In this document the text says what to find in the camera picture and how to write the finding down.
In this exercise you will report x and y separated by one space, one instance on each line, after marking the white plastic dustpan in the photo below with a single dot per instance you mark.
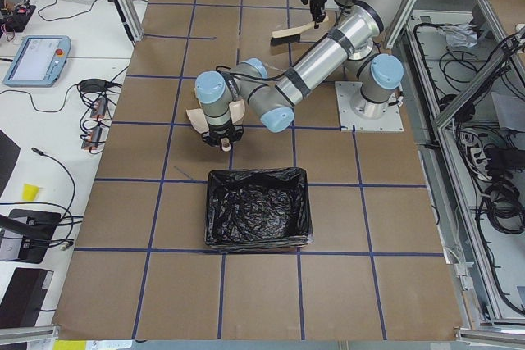
200 125

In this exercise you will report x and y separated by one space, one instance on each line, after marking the white hand brush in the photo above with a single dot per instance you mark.
293 35

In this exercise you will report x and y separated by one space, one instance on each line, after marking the black lined trash bin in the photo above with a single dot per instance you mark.
258 209

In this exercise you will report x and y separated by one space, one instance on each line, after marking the near teach pendant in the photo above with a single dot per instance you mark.
39 61

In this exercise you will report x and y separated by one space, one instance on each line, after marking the yellow paper cup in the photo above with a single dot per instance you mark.
30 192

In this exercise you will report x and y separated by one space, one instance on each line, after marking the black box on desk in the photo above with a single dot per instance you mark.
22 302

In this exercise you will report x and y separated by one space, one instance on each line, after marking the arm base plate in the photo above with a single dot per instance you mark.
371 108

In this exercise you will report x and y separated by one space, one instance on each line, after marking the black device with cables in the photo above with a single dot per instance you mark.
26 235

